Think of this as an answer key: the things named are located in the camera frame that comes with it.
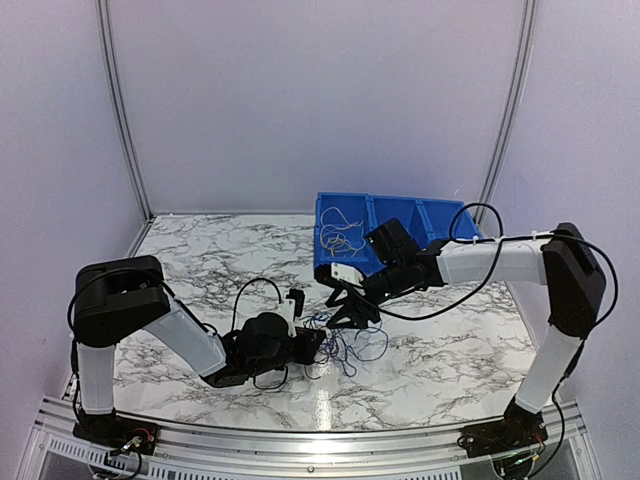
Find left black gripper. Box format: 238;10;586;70
248;327;325;378

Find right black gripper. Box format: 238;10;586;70
326;260;408;329

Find coloured wire bundle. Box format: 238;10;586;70
302;309;391;380

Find yellow wires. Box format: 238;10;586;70
322;234;364;257

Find white wire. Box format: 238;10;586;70
319;205;369;259

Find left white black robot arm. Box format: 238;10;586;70
67;256;326;445

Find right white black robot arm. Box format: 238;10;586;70
314;219;606;448

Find left blue storage bin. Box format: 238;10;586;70
314;192;376;275

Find blue storage bin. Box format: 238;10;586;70
367;195;434;248
420;199;482;246
314;192;376;275

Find middle blue storage bin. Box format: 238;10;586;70
367;195;434;248

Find right blue storage bin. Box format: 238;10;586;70
420;199;482;246

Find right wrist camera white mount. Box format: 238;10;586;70
314;262;366;286

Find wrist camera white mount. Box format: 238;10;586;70
280;288;305;338
314;262;366;286

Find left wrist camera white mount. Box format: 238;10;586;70
280;288;305;338

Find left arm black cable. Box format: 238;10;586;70
233;278;290;392

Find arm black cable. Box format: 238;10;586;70
379;202;620;341
233;278;290;392

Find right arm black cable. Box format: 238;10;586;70
379;202;620;341

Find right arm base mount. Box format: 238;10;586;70
457;418;548;458

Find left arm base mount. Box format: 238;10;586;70
73;412;159;455

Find aluminium front rail frame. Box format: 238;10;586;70
14;394;609;480

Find right aluminium corner post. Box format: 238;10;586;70
479;0;539;203

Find aluminium corner post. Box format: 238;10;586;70
95;0;154;222
479;0;539;203

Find left aluminium corner post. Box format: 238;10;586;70
95;0;154;222

